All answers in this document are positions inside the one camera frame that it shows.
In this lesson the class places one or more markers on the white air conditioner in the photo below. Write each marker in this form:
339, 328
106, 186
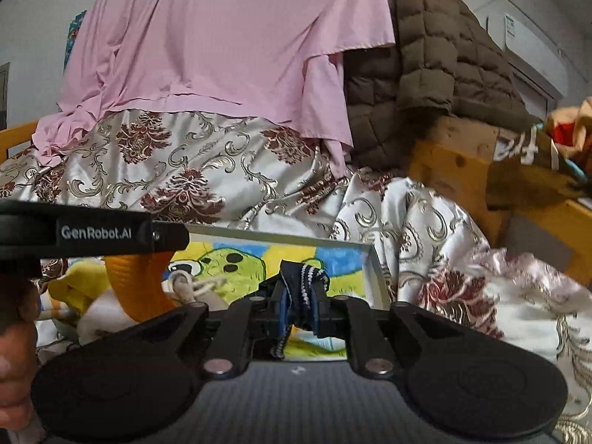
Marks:
532, 60

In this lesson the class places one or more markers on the blue patterned wall hanging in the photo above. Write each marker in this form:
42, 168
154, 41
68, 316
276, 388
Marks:
75, 37

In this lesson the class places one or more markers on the wooden bed frame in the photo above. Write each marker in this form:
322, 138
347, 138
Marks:
444, 180

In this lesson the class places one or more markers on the floral satin blanket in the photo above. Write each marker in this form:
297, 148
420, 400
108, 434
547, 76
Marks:
208, 166

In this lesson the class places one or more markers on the brown quilted jacket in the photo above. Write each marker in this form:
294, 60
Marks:
439, 69

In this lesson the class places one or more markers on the cardboard box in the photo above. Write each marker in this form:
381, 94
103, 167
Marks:
467, 134

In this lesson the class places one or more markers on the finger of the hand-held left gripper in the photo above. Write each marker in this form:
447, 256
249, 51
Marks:
171, 239

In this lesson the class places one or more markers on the colourful patchwork cloth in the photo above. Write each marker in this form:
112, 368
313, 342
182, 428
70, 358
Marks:
571, 134

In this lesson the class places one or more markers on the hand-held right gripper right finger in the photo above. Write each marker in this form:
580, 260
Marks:
323, 317

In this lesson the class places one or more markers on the yellow cloth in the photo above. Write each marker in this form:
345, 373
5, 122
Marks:
81, 284

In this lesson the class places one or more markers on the white cloth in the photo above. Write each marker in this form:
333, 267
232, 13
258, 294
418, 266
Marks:
104, 319

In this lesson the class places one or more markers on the cartoon printed storage box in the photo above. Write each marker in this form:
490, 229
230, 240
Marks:
249, 254

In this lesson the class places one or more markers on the person's left hand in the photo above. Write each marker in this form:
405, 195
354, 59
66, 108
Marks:
16, 370

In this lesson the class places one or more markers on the pink bed sheet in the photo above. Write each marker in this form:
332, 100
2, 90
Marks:
222, 41

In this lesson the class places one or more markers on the dark sock with white trim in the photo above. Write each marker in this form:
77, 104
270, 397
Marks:
300, 286

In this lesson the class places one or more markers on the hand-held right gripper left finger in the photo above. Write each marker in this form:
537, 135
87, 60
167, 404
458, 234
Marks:
279, 317

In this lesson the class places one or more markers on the olive brown cloth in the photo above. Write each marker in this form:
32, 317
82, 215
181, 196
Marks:
522, 185

